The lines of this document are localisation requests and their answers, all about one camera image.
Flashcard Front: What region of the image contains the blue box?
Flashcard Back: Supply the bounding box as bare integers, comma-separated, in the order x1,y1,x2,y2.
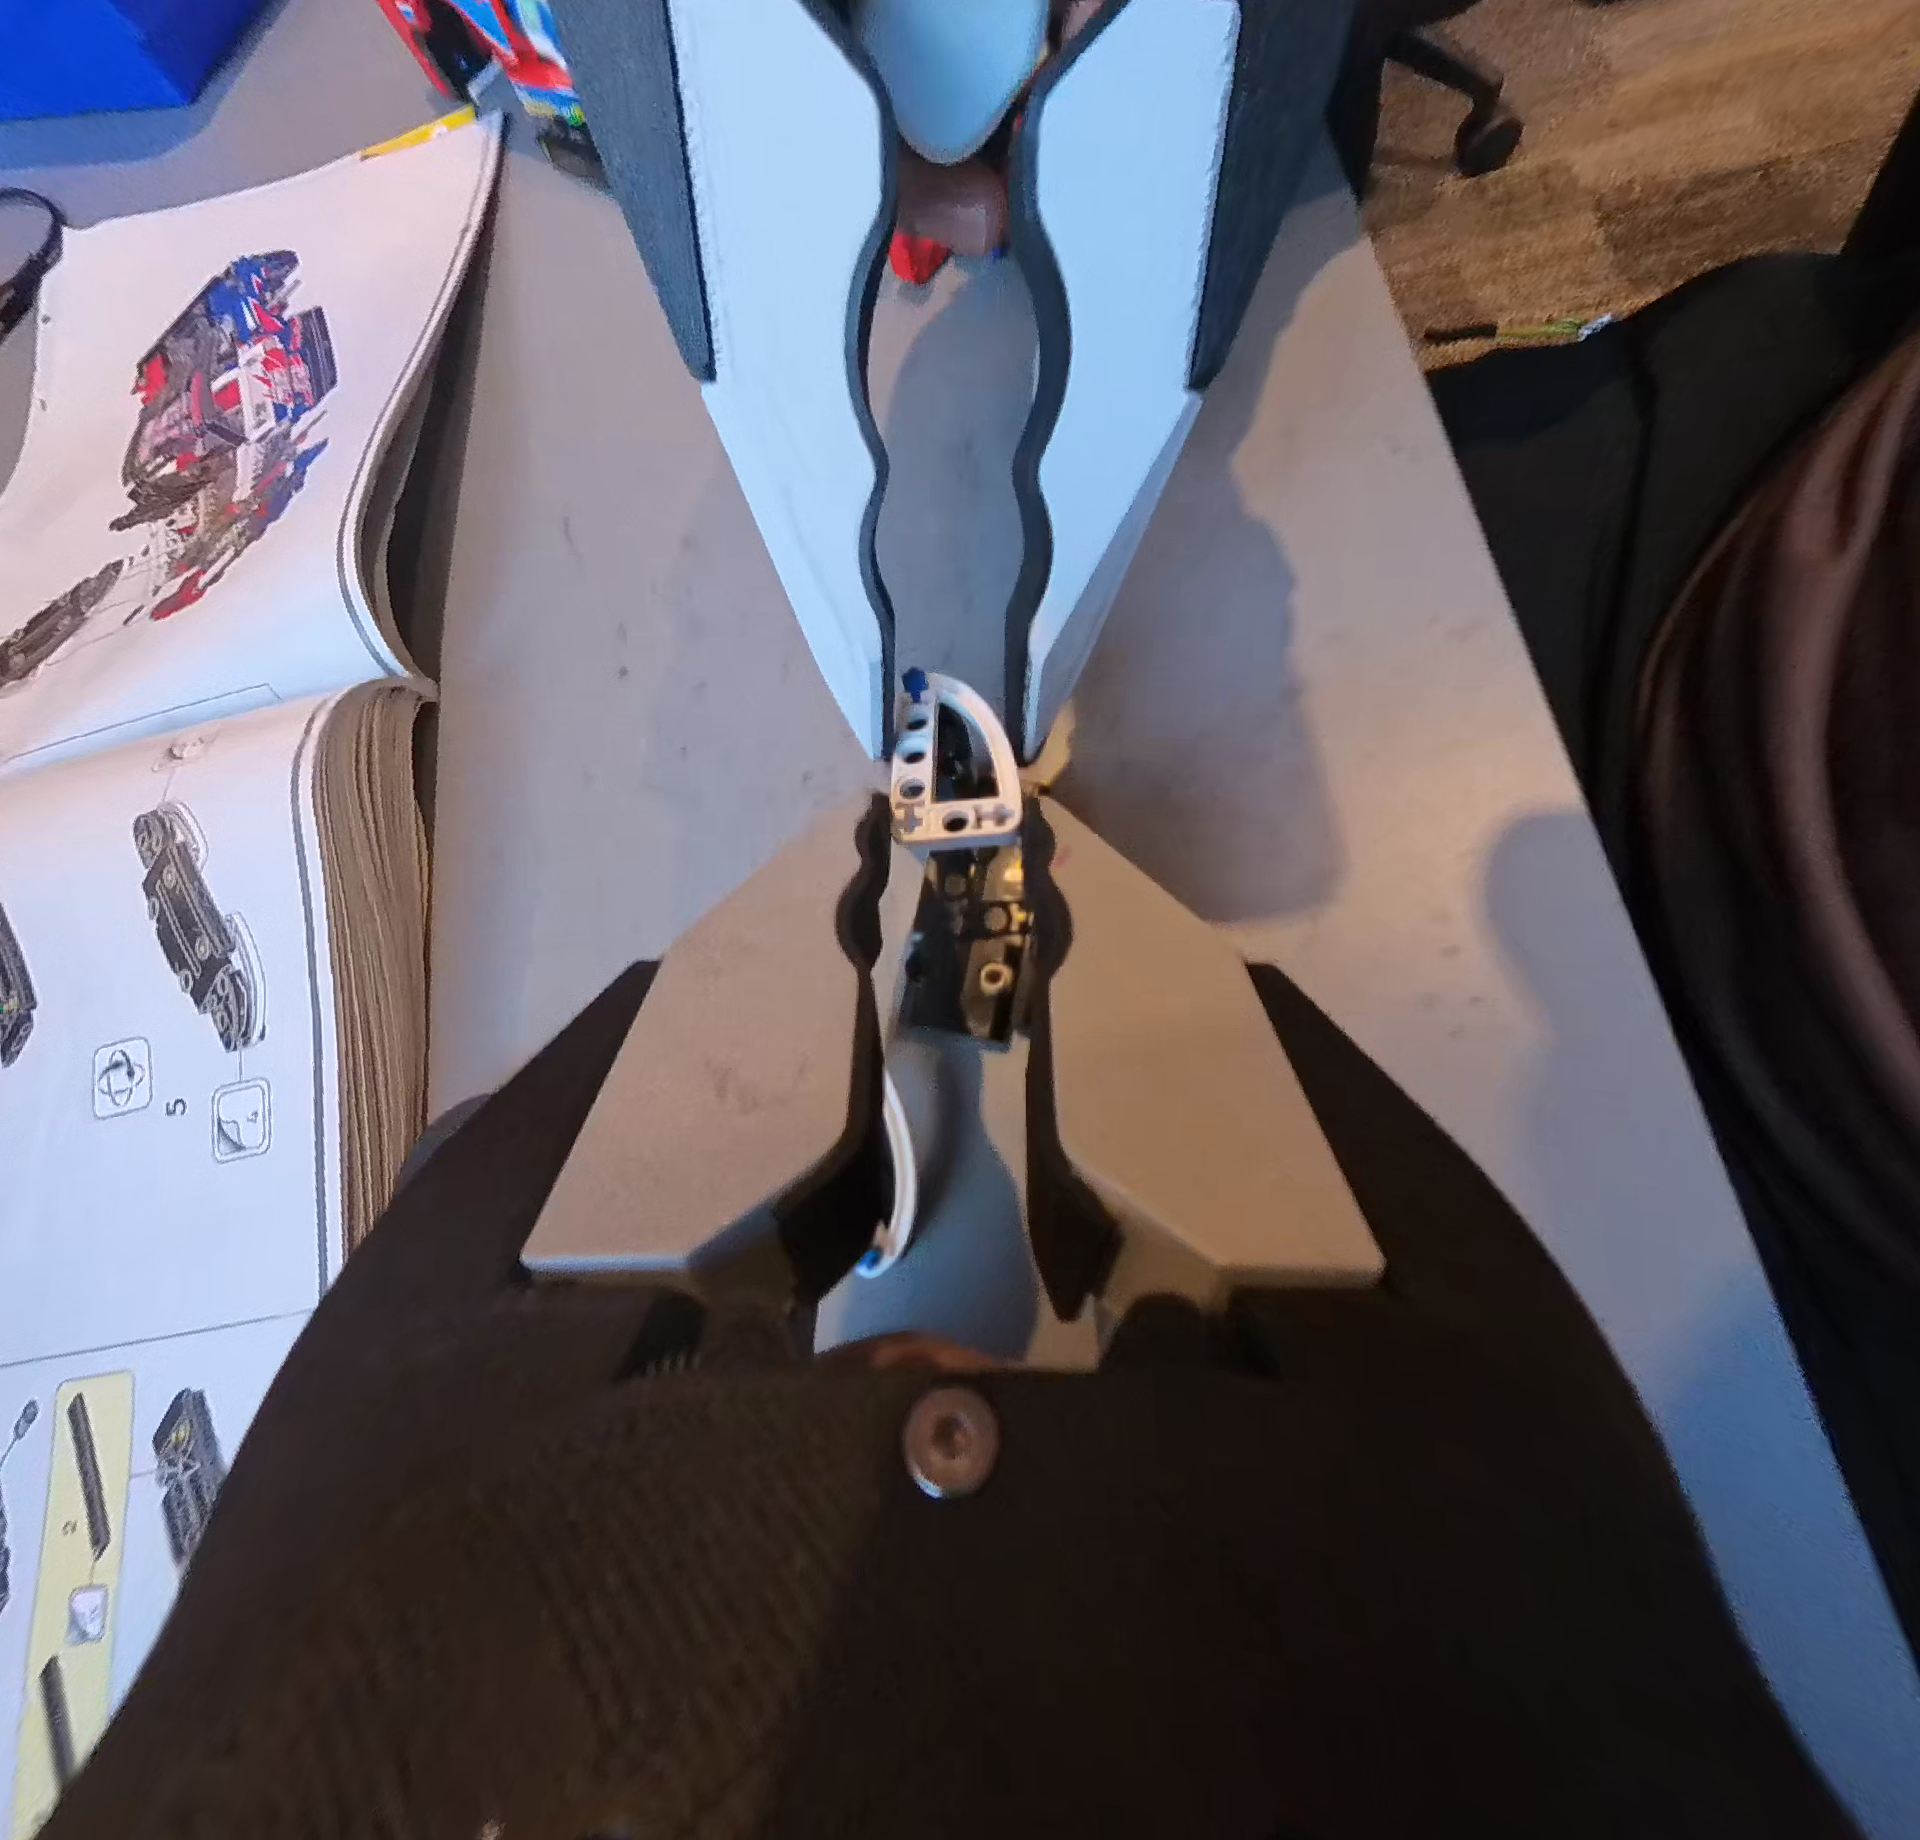
0,0,354,124

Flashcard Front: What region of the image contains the white curved brick with pin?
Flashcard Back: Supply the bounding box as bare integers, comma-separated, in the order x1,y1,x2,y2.
859,1076,925,1281

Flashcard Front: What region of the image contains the person's clothed body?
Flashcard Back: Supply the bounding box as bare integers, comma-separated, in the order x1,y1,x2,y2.
1427,99,1920,1558

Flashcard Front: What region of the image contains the partly built toy car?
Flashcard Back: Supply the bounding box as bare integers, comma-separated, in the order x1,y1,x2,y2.
337,0,590,146

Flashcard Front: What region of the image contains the black panel brick with pins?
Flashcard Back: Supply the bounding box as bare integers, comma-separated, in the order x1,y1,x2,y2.
889,836,1039,1047

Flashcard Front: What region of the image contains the open instruction booklet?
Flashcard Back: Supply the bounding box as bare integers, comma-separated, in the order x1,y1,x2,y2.
0,114,505,1781

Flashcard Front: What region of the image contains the grey desk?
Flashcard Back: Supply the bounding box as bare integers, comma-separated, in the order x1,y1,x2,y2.
0,0,1909,1840

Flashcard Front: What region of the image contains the person's right hand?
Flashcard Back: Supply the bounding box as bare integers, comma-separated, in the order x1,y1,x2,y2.
908,161,1009,256

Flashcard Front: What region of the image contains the black toy tyre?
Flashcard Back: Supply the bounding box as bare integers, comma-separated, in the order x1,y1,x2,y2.
392,1094,489,1184

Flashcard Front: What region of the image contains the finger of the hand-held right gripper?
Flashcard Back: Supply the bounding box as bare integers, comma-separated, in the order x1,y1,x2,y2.
662,0,906,761
1009,0,1246,764

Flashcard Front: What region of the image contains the black chair base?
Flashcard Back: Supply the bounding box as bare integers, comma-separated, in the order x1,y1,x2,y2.
1381,25,1523,177

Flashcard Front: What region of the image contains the black cable loop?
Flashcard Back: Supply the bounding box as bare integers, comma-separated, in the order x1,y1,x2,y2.
0,189,67,343

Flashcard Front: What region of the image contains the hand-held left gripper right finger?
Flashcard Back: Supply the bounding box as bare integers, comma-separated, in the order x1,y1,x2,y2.
1024,798,1391,1324

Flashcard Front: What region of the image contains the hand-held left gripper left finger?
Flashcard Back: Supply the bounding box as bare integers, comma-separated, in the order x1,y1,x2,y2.
517,794,893,1314

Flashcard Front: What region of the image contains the plain white curved brick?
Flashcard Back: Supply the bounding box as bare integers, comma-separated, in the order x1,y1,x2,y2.
889,669,1030,845

